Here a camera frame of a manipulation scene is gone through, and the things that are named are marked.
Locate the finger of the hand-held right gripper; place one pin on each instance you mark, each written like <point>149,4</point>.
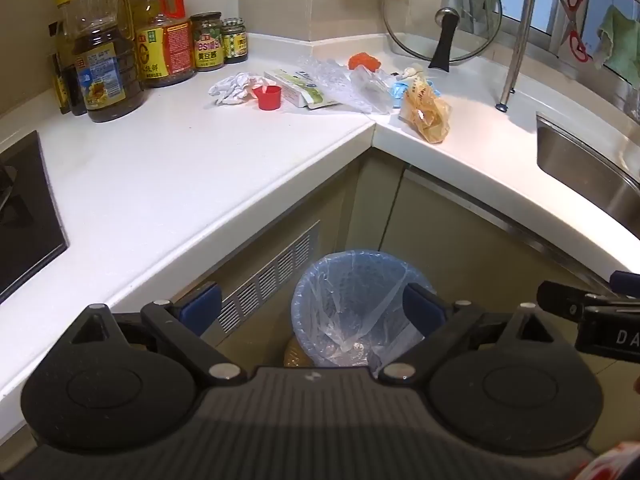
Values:
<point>627,281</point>
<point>560,299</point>

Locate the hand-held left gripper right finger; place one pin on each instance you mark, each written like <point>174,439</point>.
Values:
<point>422,307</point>

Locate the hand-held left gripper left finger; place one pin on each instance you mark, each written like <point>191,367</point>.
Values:
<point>200,307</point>

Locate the trash bin with blue bag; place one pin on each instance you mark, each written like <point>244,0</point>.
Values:
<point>350,280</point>

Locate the yellow plastic bag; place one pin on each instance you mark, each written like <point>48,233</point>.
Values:
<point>425,115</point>

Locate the blue wrapper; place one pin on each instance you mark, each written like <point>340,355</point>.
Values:
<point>397,91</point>

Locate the red measuring cup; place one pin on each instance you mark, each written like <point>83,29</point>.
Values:
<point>269,99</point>

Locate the white tissue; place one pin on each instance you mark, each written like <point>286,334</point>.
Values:
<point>232,89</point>

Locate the clear plastic packaging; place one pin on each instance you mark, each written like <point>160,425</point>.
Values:
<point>360,90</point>

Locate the white green medicine box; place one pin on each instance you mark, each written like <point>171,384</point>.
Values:
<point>295,87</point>

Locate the orange peel scrap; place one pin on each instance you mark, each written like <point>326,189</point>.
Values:
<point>364,61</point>

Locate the beige cabinet door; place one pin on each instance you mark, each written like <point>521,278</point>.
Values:
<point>335,210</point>
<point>475,250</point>

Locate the grey cabinet vent grille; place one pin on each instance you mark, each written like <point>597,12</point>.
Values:
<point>280,270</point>

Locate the steel sink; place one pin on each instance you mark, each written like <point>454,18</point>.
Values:
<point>590,170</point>

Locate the red white patterned clothing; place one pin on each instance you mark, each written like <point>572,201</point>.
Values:
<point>615,462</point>

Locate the green dish cloth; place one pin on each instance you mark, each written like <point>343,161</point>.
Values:
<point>617,45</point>

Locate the large sauce jar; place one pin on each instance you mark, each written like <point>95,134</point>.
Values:
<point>207,42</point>

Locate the large dark oil bottle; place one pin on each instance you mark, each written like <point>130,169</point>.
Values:
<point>102,60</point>

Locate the small sauce jar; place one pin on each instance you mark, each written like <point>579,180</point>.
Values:
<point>235,40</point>

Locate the short dark sauce bottle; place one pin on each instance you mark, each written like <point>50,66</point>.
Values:
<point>54,60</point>

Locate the glass pot lid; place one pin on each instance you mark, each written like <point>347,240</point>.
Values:
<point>430,5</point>

